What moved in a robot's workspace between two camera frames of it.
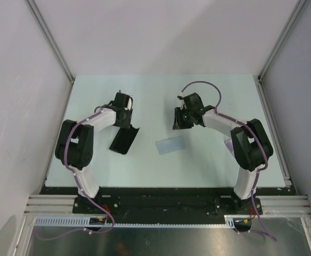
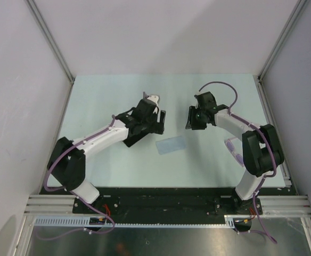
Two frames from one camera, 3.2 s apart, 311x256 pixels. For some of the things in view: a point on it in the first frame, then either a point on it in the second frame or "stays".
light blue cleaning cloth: [170, 145] stays
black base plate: [166, 201] stays
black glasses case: [123, 140] to [133, 136]
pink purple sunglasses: [228, 142] stays
